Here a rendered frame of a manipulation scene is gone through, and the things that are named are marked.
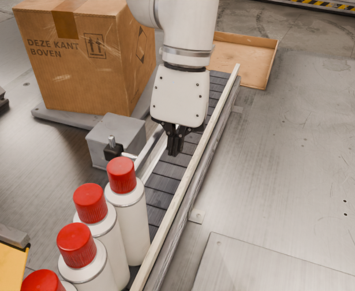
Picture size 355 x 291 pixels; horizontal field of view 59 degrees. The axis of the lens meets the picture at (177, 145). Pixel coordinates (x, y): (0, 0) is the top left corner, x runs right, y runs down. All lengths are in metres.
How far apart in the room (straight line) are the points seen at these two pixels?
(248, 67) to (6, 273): 0.97
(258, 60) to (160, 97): 0.67
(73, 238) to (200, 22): 0.36
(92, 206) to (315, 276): 0.36
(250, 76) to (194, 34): 0.57
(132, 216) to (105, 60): 0.44
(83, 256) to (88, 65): 0.54
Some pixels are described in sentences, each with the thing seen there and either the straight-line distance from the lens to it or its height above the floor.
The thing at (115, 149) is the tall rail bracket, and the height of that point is 0.97.
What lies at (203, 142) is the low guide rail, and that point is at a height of 0.91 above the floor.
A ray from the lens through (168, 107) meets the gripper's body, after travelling 0.56.
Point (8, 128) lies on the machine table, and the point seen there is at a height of 0.83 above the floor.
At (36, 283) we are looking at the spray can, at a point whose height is 1.08.
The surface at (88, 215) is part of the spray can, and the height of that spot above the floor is 1.07.
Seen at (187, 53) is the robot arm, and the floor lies 1.12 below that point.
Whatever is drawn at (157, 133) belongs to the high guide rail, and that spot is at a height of 0.96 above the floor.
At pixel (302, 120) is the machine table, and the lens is 0.92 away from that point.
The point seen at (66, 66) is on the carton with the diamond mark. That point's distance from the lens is 0.82.
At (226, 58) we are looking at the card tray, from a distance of 1.17.
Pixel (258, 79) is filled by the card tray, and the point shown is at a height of 0.83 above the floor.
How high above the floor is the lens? 1.35
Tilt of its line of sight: 42 degrees down
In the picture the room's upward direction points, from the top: straight up
